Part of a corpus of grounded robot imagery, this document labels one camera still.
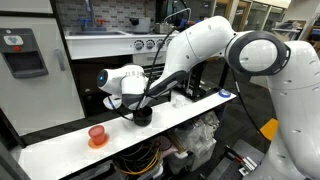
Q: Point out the yellow floor marker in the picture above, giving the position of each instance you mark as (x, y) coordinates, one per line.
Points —
(270, 128)

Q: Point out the orange plastic cup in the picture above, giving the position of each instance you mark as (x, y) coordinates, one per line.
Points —
(97, 135)

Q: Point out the grey pot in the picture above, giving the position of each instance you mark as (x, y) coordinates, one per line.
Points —
(141, 25)

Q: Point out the silver pot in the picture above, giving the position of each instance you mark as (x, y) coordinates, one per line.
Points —
(163, 28)

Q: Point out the silver metal bracket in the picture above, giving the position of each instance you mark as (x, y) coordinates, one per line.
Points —
(248, 165)

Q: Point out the white bowl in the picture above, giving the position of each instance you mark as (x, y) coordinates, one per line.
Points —
(107, 103)

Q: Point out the black mug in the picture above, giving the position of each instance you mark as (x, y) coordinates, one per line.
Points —
(144, 118)

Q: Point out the grey toy faucet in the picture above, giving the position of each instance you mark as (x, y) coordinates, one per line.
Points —
(89, 13)

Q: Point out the black 3D printer frame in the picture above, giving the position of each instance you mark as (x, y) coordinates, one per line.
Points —
(200, 83)

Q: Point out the orange saucer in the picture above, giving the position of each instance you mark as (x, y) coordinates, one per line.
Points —
(105, 142)

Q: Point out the pink plastic container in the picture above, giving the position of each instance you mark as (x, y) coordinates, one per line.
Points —
(166, 145)

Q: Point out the blue tape roll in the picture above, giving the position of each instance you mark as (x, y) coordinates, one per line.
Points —
(224, 93)

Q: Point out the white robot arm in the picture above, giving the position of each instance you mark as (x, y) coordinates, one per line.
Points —
(206, 43)

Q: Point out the white toy kitchen stove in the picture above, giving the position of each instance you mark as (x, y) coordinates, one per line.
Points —
(100, 46)

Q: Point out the clear plastic bag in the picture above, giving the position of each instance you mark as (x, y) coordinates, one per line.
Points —
(196, 133)

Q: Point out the white toy fridge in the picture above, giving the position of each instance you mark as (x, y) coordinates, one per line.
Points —
(36, 93)

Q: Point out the white plastic container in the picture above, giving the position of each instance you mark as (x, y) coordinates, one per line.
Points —
(178, 163)

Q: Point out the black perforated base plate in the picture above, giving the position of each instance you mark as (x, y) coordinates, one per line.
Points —
(226, 163)

